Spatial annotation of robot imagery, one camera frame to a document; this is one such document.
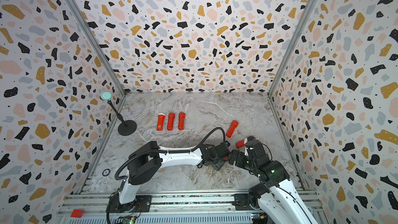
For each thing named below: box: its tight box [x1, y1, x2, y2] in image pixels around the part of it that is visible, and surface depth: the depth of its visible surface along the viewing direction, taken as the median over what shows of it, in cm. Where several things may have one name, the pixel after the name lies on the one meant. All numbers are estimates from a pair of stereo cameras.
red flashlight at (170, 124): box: [166, 112, 176, 132], surface depth 105 cm
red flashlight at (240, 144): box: [235, 140, 246, 149], surface depth 94 cm
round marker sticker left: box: [101, 168, 111, 177], surface depth 85 cm
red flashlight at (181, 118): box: [177, 112, 186, 131], surface depth 106 cm
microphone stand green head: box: [100, 91, 138, 136], surface depth 101 cm
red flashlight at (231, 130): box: [225, 120, 239, 138], surface depth 102 cm
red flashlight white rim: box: [156, 113, 166, 132], surface depth 105 cm
